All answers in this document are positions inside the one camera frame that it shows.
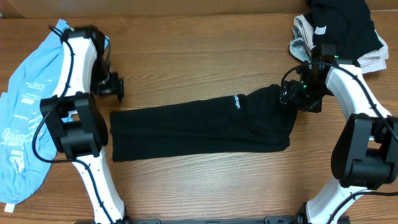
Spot grey patterned cloth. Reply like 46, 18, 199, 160
289, 27, 311, 62

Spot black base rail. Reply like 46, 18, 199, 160
74, 215, 351, 224

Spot beige crumpled shorts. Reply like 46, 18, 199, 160
294, 15, 389, 73

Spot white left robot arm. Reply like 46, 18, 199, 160
37, 25, 131, 223

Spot light blue t-shirt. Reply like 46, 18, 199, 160
1, 20, 70, 204

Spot black t-shirt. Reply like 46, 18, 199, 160
109, 85, 298, 162

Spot dark navy folded garment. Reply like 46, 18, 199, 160
306, 0, 384, 60

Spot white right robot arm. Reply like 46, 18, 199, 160
280, 55, 397, 223

